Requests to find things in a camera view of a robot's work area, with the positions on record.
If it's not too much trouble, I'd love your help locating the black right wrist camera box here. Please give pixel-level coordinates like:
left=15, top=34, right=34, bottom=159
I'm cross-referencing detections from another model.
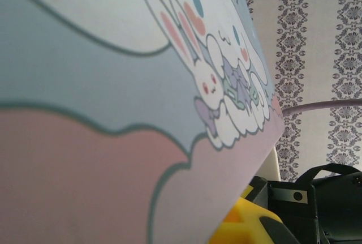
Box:
left=267, top=180, right=320, bottom=244

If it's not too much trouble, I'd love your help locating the small padlock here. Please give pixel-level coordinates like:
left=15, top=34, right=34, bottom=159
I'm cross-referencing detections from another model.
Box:
left=210, top=195, right=286, bottom=244

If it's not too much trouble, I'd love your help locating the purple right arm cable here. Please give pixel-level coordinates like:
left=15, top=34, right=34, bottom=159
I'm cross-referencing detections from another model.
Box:
left=282, top=99, right=362, bottom=116

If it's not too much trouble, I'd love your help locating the cartoon print tin box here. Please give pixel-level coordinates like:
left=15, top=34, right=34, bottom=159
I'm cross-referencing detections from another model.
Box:
left=0, top=0, right=284, bottom=244

